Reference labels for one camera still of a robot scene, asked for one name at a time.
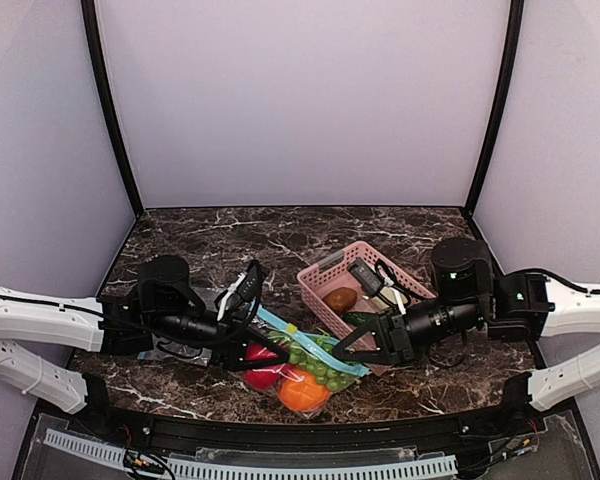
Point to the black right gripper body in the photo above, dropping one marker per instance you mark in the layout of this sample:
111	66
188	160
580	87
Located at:
395	338

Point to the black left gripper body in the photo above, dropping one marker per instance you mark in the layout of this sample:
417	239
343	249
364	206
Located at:
231	348

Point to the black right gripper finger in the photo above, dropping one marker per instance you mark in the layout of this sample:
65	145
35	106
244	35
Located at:
360	339
365	357

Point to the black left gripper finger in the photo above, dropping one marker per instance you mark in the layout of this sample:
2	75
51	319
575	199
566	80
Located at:
245	364
264	343

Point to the green grape bunch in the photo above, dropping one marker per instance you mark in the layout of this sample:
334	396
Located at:
324	373

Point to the clear zip bag blue zipper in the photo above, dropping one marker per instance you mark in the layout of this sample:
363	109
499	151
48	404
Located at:
320	344

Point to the orange persimmon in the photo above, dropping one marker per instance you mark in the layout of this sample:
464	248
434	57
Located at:
300	392

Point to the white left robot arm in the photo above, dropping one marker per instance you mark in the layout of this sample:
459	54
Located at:
161	311

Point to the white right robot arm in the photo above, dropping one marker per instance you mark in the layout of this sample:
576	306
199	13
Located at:
527	304

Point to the flat clear zip bag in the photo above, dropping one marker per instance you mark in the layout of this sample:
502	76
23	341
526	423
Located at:
175	352

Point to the green cucumber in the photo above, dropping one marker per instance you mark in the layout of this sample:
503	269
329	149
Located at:
357	319

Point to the white radish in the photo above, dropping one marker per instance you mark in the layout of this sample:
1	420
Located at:
386	298

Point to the brown potato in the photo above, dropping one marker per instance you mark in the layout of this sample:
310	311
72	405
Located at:
341	300

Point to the pink perforated plastic basket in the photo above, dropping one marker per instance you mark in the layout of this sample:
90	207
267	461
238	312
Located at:
331	273

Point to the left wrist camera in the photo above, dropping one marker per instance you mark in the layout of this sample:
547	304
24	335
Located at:
242	291

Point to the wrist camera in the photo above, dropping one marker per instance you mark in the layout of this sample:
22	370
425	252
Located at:
242	291
373	279

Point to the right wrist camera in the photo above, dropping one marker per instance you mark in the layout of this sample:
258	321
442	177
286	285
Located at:
373	279

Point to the black front rail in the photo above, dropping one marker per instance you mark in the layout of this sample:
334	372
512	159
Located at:
471	430

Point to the white slotted cable duct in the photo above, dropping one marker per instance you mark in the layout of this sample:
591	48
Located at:
234	464

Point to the black right frame post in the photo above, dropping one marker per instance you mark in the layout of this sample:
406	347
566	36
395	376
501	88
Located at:
505	74

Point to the black frame post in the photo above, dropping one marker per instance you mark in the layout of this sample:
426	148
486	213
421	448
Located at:
505	74
108	109

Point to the black left frame post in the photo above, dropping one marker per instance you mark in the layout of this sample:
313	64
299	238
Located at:
108	109

